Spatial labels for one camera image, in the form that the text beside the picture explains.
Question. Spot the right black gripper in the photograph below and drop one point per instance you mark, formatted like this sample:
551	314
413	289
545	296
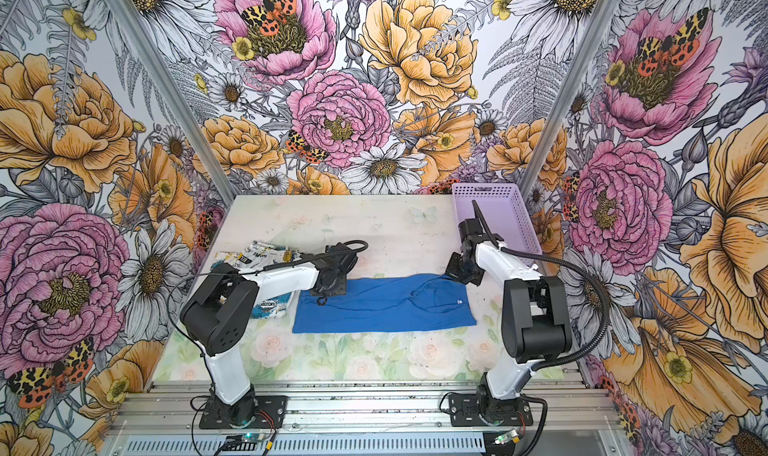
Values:
451	271

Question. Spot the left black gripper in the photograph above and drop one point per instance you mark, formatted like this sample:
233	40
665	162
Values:
339	290

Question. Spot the blue cloth garment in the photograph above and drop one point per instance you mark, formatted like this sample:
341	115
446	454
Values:
416	303

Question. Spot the lavender plastic laundry basket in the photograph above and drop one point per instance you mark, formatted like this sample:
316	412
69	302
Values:
504	210

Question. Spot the white teal yellow printed garment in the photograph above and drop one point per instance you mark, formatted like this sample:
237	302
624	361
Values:
256	256

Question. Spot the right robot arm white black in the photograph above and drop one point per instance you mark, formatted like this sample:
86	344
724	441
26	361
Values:
534	328

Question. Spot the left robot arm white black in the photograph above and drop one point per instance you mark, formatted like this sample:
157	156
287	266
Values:
217	315

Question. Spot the green circuit board right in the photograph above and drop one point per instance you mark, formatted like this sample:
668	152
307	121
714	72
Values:
509	437

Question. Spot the green circuit board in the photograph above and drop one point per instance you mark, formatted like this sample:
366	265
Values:
248	442
509	437

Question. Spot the green circuit board left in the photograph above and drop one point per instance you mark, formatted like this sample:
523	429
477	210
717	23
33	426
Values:
248	442

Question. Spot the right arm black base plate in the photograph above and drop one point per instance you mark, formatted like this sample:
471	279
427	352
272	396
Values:
470	410

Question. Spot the aluminium mounting rail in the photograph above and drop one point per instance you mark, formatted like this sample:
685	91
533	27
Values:
333	407

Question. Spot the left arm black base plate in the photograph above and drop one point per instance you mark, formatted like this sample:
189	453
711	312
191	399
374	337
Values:
251	412

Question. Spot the white slotted cable duct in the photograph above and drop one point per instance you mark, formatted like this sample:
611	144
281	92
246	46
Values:
317	444

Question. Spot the left aluminium corner post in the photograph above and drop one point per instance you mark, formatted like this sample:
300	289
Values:
149	54

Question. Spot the aluminium corner post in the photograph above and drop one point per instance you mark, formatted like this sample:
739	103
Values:
583	57
149	54

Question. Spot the right aluminium corner post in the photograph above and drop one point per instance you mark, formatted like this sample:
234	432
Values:
583	57

